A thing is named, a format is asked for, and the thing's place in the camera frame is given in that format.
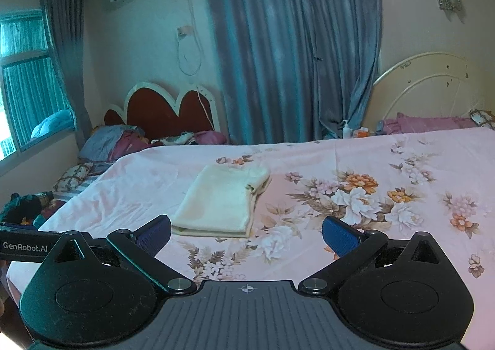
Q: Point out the pink floral bed sheet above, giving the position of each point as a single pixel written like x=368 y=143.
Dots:
x=432 y=287

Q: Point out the patterned diamond cushion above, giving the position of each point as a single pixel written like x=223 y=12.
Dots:
x=73 y=177

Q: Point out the window with teal curtain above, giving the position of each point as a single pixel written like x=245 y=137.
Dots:
x=34 y=105

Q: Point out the grey window side curtain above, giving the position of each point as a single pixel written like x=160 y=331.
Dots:
x=64 y=25

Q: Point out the dark clothes pile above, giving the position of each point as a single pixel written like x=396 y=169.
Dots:
x=26 y=210

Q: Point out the red heart-shaped headboard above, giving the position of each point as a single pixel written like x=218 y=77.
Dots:
x=159 y=114

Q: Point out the patterned cushion right bed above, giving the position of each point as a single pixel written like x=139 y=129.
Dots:
x=483 y=118

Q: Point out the magenta pillow right bed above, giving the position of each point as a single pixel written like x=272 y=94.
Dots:
x=404 y=124

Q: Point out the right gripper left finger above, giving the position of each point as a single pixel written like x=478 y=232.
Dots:
x=140 y=247

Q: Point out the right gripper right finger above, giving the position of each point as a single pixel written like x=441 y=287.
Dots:
x=355 y=251

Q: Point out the cream round headboard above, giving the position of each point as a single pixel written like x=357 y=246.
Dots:
x=430 y=85

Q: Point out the cream knitted sweater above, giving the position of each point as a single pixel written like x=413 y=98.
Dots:
x=221 y=202

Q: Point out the orange small box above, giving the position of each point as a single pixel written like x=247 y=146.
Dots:
x=361 y=133

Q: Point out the blue grey curtain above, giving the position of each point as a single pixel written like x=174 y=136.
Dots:
x=295 y=70

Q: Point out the blue grey pillow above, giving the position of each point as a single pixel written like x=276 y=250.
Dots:
x=101 y=143

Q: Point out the white pump bottle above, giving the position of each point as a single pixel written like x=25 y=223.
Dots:
x=346 y=130

